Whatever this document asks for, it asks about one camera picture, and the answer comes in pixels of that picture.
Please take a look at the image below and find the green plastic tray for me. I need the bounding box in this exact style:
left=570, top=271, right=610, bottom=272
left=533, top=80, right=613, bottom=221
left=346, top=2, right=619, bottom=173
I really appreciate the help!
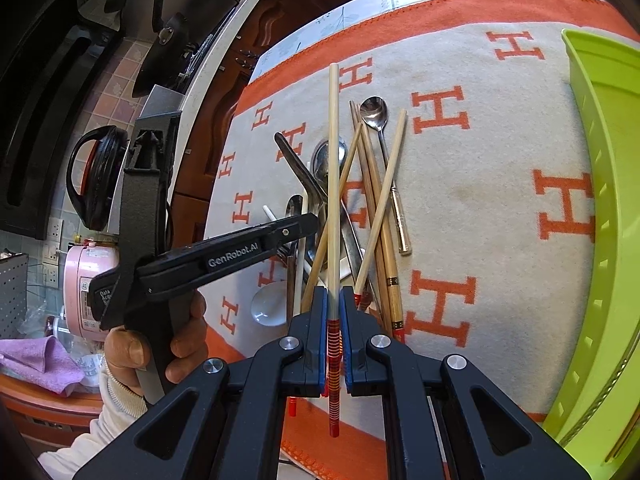
left=542, top=27, right=640, bottom=463

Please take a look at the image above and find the black wok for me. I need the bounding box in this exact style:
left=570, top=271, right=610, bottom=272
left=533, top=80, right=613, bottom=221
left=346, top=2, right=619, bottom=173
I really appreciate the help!
left=131, top=10, right=201, bottom=98

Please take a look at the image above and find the orange and cream printed blanket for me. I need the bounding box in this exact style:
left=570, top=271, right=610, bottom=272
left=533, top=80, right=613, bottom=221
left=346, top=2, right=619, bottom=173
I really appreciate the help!
left=202, top=0, right=640, bottom=480

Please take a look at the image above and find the small gold-handled spoon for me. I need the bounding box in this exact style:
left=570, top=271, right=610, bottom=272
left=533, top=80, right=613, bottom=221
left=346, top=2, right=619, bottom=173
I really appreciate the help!
left=359, top=95, right=413, bottom=256

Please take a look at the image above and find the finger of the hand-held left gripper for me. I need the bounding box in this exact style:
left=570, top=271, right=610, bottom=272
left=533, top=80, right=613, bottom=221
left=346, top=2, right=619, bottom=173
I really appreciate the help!
left=255, top=212, right=321, bottom=261

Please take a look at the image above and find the white ceramic spoon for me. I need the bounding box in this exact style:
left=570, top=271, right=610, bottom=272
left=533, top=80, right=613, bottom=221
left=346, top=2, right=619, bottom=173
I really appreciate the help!
left=250, top=204, right=311, bottom=328

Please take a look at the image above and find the black range hood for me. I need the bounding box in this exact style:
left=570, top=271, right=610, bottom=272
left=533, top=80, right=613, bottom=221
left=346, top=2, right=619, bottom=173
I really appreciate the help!
left=0, top=0, right=126, bottom=241

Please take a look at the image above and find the grey metal panel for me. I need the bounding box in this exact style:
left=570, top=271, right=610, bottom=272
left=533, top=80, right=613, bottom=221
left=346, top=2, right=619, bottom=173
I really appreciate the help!
left=140, top=85, right=187, bottom=118

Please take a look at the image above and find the black glass cooktop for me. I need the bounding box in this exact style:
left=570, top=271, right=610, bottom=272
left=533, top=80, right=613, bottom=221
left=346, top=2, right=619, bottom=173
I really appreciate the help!
left=120, top=0, right=241, bottom=96

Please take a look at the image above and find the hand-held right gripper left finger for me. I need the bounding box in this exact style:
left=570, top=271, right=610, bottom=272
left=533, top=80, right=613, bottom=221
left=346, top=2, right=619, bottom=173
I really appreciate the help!
left=72, top=286, right=331, bottom=480

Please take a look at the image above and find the perforated metal rack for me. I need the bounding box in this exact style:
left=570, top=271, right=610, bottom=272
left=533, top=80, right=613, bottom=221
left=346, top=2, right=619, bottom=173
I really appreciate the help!
left=0, top=254, right=30, bottom=341

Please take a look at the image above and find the steel spoon with wooden handle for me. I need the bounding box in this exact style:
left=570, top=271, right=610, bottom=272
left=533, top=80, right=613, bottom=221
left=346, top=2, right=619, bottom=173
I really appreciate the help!
left=284, top=194, right=308, bottom=323

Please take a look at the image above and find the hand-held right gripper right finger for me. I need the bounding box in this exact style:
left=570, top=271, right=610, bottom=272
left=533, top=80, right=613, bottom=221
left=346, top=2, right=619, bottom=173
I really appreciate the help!
left=340, top=286, right=590, bottom=480

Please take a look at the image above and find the long steel spoon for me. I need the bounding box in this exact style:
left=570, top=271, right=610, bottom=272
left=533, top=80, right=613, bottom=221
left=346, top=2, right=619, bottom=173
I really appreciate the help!
left=310, top=137, right=376, bottom=311

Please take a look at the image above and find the person's left hand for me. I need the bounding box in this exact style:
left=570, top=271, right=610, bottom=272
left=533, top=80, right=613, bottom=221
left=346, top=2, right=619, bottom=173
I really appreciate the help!
left=104, top=290, right=210, bottom=396

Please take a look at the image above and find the purple cloth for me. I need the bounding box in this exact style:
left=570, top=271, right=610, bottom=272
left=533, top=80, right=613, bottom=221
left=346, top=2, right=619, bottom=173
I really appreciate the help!
left=0, top=335, right=86, bottom=396

